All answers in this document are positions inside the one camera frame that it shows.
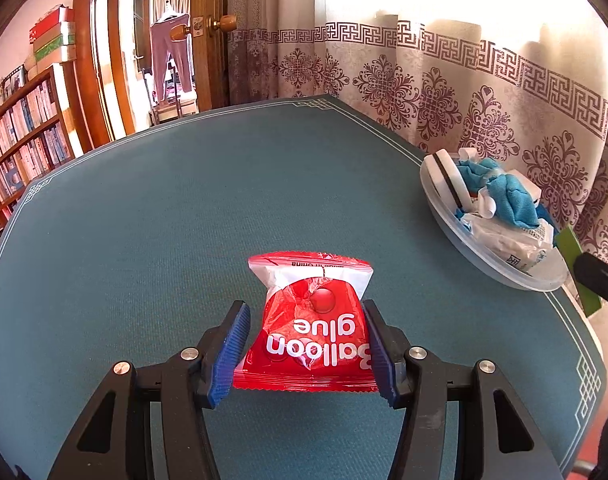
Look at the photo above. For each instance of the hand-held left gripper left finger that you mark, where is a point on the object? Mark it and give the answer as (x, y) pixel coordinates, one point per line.
(228, 360)

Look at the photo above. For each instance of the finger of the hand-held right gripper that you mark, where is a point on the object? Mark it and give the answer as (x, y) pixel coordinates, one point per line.
(601, 282)

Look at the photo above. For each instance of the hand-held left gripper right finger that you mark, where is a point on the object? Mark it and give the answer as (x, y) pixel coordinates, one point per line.
(381, 360)

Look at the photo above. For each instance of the green card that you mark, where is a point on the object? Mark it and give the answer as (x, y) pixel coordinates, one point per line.
(568, 242)

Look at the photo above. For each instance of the red glue packet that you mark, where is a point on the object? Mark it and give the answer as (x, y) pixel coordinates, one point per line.
(309, 320)

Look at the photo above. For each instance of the white plastic bag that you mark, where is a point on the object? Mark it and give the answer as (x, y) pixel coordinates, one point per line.
(504, 245)

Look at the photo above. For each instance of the blue cloth with white ribbon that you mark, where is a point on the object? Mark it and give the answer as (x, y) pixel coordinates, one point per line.
(514, 205)

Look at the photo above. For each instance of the clear plastic container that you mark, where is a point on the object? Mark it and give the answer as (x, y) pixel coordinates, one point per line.
(484, 255)

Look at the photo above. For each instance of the large white sponge dark stripe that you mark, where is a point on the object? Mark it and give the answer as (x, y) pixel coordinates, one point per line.
(446, 175)

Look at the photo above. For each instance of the patterned beige curtain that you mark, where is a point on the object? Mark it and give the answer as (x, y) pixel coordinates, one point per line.
(434, 60)

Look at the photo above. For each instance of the wooden door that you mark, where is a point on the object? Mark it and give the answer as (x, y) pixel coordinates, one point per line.
(208, 70)

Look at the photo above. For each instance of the wooden bookshelf with books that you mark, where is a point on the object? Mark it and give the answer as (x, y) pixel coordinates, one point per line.
(18, 145)

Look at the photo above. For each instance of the hanging mauve pants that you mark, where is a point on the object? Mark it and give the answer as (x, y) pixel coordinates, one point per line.
(171, 55)

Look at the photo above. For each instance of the wooden door knob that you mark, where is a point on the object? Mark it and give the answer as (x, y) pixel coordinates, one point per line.
(223, 24)

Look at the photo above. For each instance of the stack of cardboard boxes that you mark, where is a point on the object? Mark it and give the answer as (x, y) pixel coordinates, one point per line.
(53, 35)

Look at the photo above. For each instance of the wooden door frame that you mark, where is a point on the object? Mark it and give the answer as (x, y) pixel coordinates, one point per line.
(96, 60)

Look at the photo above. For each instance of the photo frame with plant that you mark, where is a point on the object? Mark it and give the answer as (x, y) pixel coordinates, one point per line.
(13, 80)

